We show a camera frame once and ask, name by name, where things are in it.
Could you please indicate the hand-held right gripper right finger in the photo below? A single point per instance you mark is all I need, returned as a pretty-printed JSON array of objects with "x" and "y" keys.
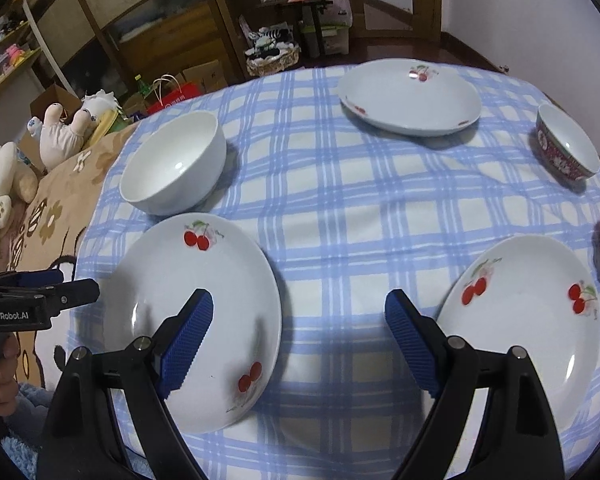
[{"x": 410, "y": 345}]

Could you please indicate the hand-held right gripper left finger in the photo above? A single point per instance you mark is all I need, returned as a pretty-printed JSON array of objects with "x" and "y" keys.
[{"x": 190, "y": 345}]

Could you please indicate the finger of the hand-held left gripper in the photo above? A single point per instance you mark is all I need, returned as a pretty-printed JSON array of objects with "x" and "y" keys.
[
  {"x": 75, "y": 295},
  {"x": 25, "y": 278}
]

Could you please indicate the white cherry plate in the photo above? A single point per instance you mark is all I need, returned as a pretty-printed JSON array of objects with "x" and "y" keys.
[
  {"x": 520, "y": 325},
  {"x": 215, "y": 280},
  {"x": 410, "y": 100}
]

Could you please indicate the plain white bowl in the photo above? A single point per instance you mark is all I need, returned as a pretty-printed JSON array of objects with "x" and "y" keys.
[{"x": 172, "y": 160}]

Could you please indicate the red patterned bowl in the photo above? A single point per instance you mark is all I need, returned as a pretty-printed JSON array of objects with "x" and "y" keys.
[{"x": 567, "y": 142}]

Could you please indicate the person's left hand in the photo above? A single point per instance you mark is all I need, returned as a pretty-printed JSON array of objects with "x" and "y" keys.
[{"x": 2, "y": 390}]

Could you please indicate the brown floral blanket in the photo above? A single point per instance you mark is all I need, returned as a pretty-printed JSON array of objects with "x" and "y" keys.
[{"x": 55, "y": 210}]

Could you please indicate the light blue fuzzy cloth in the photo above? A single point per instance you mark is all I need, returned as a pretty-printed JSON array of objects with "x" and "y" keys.
[{"x": 25, "y": 425}]

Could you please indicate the pinkish white plush toy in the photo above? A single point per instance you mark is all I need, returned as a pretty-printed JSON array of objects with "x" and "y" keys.
[{"x": 62, "y": 132}]

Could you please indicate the blue checked tablecloth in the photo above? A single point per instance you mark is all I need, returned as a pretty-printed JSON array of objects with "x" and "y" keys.
[{"x": 340, "y": 200}]

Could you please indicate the open cardboard box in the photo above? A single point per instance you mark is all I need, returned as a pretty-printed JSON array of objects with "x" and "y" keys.
[{"x": 55, "y": 100}]

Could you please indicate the white spiky plush toy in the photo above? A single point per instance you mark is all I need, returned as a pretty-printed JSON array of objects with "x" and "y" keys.
[{"x": 100, "y": 102}]

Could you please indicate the green bottle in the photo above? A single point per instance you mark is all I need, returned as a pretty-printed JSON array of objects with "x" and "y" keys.
[{"x": 140, "y": 85}]

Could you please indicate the red shopping bag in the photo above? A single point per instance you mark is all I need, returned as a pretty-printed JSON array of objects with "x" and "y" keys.
[{"x": 172, "y": 97}]

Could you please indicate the white shelf rack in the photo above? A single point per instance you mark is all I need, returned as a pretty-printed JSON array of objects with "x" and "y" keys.
[{"x": 15, "y": 55}]

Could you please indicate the closed cardboard box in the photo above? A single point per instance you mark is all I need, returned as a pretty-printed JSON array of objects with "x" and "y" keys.
[{"x": 205, "y": 76}]

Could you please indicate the wooden cabinet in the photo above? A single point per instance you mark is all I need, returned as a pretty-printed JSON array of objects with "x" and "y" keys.
[{"x": 130, "y": 15}]

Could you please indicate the wicker basket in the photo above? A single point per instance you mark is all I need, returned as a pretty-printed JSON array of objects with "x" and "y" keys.
[{"x": 272, "y": 62}]

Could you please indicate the white storage box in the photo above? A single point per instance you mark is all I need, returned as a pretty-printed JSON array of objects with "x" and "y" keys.
[{"x": 332, "y": 37}]

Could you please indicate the zebra plush toy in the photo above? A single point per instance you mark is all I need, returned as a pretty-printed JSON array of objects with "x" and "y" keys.
[{"x": 270, "y": 37}]

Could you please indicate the small dark table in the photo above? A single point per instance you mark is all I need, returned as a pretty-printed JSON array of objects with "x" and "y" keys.
[{"x": 310, "y": 7}]

